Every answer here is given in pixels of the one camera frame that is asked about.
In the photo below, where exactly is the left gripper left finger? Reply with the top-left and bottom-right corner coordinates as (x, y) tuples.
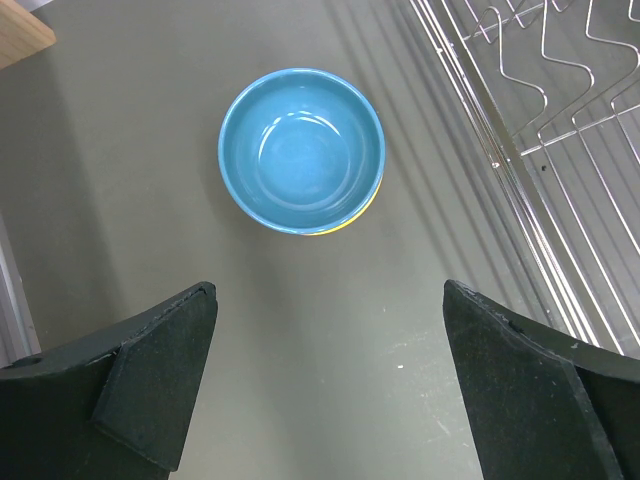
(1, 282), (218, 479)

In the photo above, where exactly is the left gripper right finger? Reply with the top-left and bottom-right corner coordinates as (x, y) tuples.
(443, 280), (639, 479)

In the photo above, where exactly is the blue bowl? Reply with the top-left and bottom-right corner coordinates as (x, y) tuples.
(217, 68), (386, 236)

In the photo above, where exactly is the orange yellow bowl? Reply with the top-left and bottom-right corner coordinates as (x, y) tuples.
(304, 177), (385, 237)

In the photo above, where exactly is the wooden shelf unit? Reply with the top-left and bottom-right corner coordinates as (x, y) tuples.
(0, 0), (57, 69)

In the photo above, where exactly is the aluminium rail frame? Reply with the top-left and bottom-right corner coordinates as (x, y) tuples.
(0, 221), (41, 367)

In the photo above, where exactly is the metal wire dish rack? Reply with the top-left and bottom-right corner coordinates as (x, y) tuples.
(411, 1), (639, 357)

